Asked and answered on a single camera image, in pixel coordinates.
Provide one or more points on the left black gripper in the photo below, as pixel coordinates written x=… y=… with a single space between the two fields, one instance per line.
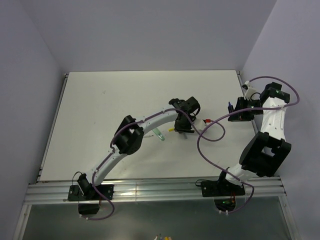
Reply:
x=187 y=130

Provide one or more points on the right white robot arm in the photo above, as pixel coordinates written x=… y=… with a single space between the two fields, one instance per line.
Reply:
x=265 y=153

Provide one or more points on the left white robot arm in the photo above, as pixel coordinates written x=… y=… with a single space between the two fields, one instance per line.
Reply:
x=128 y=139

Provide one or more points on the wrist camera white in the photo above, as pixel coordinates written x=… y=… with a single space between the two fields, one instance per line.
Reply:
x=249 y=90
x=202 y=124

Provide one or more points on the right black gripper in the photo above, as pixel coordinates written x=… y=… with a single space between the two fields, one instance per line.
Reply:
x=241 y=116

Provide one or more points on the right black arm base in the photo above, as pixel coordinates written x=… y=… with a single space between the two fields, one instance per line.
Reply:
x=228 y=192

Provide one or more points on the aluminium rail frame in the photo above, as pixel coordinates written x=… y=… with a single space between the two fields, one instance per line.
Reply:
x=146 y=207

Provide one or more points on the green translucent marker pen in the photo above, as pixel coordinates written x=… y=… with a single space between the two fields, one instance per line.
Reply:
x=159 y=134

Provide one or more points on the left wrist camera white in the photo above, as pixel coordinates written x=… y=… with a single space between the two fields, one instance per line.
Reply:
x=202 y=124

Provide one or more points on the black purple marker pen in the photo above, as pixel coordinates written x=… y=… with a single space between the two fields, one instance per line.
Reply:
x=230 y=108

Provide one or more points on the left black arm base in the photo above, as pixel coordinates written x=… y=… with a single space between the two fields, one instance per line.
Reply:
x=89 y=204

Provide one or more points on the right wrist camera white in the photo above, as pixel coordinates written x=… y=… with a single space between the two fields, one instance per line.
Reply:
x=249 y=90

